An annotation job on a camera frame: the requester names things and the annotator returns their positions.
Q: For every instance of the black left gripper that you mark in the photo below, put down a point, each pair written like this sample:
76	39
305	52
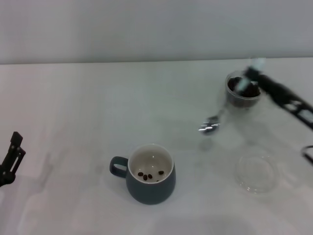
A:
6	180

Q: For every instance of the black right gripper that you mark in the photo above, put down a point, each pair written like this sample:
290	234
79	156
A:
281	93

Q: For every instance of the dark blue ceramic mug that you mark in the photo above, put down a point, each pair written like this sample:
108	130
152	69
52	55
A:
151	193

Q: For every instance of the heap of coffee beans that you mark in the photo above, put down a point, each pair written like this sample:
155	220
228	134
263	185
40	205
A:
252	91

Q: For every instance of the clear glass dish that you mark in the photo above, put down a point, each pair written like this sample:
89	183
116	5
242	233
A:
256	176

